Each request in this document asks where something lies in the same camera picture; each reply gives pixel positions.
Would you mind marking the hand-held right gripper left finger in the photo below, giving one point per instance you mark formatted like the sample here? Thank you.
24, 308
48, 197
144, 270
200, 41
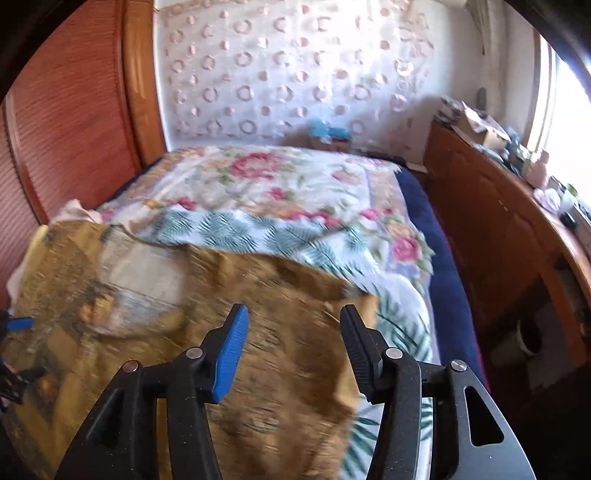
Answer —
230, 353

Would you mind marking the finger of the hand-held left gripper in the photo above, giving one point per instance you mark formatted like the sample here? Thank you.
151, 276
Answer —
28, 374
21, 324

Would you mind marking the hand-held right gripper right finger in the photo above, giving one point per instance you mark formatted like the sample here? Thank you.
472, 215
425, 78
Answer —
361, 355

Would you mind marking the golden brown patterned garment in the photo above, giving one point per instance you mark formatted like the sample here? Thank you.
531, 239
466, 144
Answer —
277, 332

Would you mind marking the navy blue blanket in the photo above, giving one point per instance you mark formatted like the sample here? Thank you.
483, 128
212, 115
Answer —
438, 258

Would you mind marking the leaf print bed sheet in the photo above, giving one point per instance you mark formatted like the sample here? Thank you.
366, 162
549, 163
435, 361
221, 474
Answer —
286, 237

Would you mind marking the white bucket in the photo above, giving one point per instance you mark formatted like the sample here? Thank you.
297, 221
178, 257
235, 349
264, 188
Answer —
524, 344

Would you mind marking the wooden cabinet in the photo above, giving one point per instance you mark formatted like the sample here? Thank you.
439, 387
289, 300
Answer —
498, 221

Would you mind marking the wooden slatted wardrobe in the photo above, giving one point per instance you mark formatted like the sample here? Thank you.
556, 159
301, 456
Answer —
69, 115

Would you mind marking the blue tissue pack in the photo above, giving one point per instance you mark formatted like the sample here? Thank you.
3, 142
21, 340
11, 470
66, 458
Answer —
328, 134

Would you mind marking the cardboard box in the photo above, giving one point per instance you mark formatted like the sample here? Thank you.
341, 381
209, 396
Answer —
480, 127

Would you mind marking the pink bottle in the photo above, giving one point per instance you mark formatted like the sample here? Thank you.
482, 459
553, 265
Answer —
539, 168

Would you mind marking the white jar with green lid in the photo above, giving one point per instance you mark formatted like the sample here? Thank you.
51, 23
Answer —
570, 198

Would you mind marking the sheer curtain with circles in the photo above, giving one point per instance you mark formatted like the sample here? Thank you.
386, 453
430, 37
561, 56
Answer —
286, 69

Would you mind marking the window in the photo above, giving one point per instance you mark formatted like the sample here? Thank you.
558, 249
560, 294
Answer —
570, 115

